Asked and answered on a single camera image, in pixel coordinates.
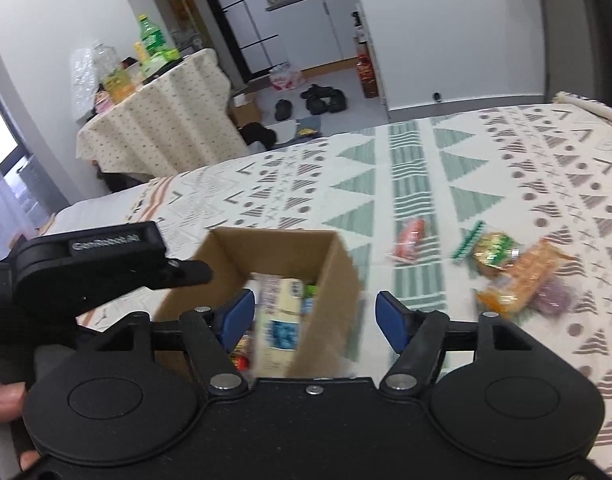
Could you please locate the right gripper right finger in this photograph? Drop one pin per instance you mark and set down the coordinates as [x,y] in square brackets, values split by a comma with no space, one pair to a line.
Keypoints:
[417,337]

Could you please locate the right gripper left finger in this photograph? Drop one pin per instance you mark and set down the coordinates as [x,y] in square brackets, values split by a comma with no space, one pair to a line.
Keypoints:
[210,335]

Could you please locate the red candy bar pack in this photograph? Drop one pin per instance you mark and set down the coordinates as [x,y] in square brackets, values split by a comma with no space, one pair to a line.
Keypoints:
[242,355]

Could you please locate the long white bread pack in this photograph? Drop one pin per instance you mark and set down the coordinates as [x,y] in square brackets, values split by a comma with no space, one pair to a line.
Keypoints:
[277,323]

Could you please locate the pink orange small snack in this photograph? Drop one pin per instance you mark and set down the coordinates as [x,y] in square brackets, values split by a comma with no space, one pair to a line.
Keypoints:
[409,240]

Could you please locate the green round cracker pack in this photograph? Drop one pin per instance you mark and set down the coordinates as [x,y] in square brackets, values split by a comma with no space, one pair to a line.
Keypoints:
[489,251]

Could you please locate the orange biscuit pack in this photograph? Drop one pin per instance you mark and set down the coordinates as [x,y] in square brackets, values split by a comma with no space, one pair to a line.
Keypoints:
[514,287]

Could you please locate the purple snack pack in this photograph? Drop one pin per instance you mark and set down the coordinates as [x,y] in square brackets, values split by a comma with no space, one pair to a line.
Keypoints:
[554,297]

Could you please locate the light green snack pack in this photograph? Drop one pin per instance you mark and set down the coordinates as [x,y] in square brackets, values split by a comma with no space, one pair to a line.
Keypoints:
[310,291]

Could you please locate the person's left hand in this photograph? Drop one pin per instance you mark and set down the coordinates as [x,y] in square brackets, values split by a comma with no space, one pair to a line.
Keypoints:
[12,462]

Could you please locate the brown cardboard box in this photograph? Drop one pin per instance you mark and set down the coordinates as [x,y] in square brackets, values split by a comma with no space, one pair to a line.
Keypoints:
[314,257]

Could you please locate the patterned bed blanket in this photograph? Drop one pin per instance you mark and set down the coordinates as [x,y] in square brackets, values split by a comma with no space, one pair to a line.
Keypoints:
[539,172]

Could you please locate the round table with dotted cloth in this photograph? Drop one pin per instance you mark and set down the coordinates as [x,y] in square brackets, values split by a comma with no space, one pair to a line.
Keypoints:
[176,123]

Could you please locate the small floor cardboard box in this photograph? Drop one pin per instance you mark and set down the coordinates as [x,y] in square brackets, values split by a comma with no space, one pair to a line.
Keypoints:
[244,110]

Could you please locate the yellow liquid plastic bottle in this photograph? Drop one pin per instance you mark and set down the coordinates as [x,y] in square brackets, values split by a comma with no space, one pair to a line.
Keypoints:
[111,73]

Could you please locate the single black slipper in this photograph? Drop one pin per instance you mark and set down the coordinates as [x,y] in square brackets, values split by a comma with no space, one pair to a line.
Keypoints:
[283,110]

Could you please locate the black slippers pile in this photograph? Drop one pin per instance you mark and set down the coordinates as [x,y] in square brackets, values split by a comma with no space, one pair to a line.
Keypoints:
[320,100]

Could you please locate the pink water bottle pack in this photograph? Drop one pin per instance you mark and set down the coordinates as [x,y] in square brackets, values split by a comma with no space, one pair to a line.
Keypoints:
[284,77]

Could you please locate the green tissue pack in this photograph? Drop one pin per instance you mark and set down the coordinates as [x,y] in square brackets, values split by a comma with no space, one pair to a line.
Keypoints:
[151,63]

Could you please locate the red drink bottle box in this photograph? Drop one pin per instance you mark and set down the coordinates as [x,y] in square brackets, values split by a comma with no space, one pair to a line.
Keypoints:
[365,70]

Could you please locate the green soda bottle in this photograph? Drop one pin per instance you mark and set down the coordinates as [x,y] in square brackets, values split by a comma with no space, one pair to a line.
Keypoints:
[152,38]

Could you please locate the white kitchen cabinet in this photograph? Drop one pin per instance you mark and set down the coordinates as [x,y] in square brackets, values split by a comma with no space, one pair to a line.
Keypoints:
[315,32]

